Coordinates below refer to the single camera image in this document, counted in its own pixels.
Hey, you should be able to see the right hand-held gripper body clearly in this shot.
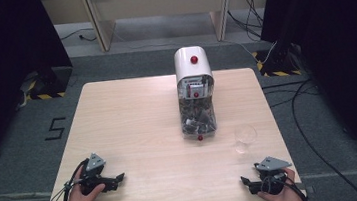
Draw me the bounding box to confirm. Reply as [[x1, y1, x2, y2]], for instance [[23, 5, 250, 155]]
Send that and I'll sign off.
[[252, 154, 296, 198]]

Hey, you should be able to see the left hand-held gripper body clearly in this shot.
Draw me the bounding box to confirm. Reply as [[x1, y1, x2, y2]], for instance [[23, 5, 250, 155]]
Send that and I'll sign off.
[[76, 149, 121, 196]]

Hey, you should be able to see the person's right hand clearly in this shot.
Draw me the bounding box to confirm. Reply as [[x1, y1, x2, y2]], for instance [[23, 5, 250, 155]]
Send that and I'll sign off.
[[254, 165, 308, 201]]

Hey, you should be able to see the clear wine glass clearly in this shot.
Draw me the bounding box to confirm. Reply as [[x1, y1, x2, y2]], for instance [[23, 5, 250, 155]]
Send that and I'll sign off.
[[230, 122, 260, 156]]

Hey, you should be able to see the stand base with hazard tape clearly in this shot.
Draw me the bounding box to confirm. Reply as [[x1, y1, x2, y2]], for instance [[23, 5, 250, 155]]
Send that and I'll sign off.
[[249, 40, 305, 82], [16, 64, 77, 103]]

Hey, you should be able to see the white dispenser with clear bin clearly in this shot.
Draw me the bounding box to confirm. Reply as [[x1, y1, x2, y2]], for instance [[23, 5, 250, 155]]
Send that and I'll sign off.
[[172, 44, 222, 144]]

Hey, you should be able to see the black curtain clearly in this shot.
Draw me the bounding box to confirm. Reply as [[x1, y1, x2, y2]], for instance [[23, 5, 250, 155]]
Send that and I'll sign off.
[[255, 0, 357, 201], [0, 0, 84, 176]]

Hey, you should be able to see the right hand-held gripper black cable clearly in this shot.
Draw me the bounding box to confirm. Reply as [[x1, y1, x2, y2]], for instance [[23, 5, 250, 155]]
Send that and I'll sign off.
[[262, 170, 312, 201]]

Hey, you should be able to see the hand-held gripper black cable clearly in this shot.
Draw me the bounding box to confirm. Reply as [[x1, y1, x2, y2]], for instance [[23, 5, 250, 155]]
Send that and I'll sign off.
[[262, 170, 312, 201], [45, 158, 95, 201]]

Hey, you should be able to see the left hand-held gripper black cable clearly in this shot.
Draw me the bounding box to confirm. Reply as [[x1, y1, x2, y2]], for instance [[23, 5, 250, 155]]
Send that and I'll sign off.
[[45, 158, 95, 201]]

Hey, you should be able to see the long black floor cable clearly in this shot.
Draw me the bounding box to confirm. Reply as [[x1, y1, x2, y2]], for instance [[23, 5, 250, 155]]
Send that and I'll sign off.
[[260, 74, 357, 201]]

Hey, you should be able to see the thin white floor cable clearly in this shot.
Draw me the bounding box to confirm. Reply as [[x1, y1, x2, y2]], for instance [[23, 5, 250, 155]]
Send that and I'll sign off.
[[218, 33, 280, 69]]

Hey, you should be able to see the short black floor cable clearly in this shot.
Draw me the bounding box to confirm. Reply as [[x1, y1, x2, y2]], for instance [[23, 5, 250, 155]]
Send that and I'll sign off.
[[59, 27, 98, 45]]

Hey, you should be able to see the bundle of black wall cables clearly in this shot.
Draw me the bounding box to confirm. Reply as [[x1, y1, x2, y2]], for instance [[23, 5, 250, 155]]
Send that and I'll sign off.
[[225, 0, 267, 43]]

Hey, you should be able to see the light wooden furniture frame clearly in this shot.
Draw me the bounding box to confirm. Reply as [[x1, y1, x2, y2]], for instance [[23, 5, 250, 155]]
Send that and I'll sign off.
[[38, 0, 282, 60]]

